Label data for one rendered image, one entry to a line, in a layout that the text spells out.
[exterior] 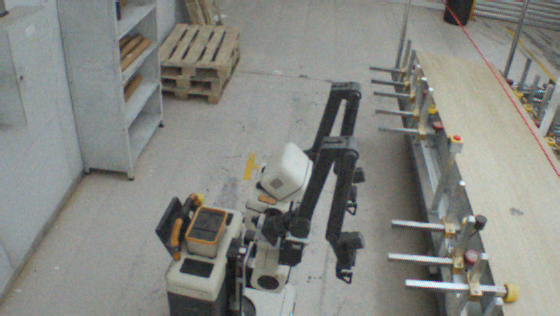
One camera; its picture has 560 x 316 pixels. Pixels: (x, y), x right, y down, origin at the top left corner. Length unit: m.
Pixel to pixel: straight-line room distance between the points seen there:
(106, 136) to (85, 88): 0.44
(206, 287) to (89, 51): 2.08
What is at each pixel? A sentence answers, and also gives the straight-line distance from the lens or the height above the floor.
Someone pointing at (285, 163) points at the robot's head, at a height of 1.39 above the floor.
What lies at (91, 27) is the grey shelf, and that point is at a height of 1.33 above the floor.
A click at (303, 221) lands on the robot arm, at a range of 1.74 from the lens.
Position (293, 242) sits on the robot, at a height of 1.04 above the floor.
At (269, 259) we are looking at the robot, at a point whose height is 0.89.
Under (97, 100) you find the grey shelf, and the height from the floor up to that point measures 0.74.
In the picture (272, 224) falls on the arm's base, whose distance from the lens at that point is 1.81.
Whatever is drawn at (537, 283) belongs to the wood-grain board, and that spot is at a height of 0.90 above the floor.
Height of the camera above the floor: 2.46
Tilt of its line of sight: 35 degrees down
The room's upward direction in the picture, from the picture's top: 5 degrees clockwise
